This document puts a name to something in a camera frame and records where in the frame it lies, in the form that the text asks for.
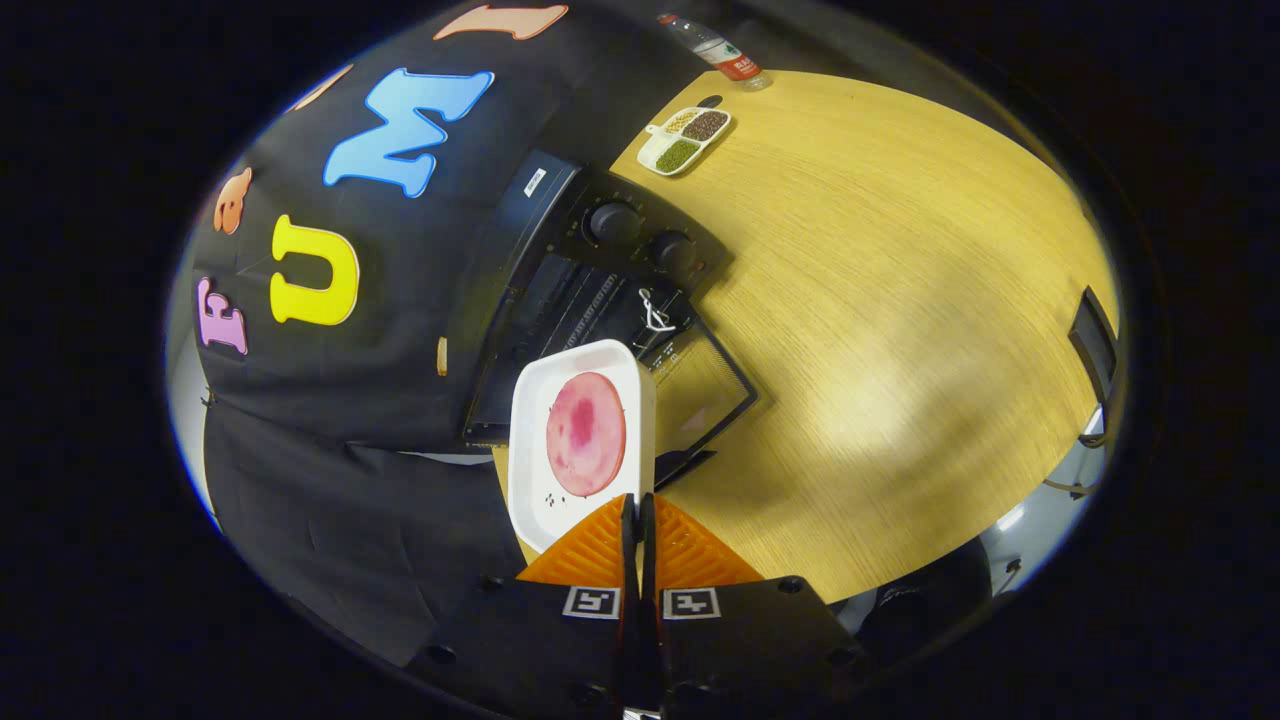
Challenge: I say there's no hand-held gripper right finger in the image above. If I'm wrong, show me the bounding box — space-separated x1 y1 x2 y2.
640 492 866 716

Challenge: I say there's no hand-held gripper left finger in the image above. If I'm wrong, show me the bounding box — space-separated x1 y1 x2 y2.
405 492 641 716

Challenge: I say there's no white food tray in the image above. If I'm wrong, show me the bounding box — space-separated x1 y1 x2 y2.
507 339 658 554

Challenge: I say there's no pink ham slice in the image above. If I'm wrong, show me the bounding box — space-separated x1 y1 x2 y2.
546 373 628 498

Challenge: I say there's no glass toaster oven door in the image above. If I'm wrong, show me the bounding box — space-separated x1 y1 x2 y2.
650 318 758 491

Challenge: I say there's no black toaster oven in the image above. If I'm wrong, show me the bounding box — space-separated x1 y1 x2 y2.
463 150 758 491

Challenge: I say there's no black oven knob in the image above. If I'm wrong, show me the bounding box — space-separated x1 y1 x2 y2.
588 200 643 247
652 231 697 273

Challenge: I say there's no black backdrop cloth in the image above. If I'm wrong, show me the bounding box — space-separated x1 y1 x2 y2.
190 0 741 666

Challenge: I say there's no white divided bean dish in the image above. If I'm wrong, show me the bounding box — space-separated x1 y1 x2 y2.
637 106 732 177

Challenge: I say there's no clear water bottle red label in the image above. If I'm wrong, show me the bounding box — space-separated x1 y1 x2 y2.
657 12 773 91

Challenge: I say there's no metal oven wire rack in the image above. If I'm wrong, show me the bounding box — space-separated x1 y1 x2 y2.
540 270 651 351

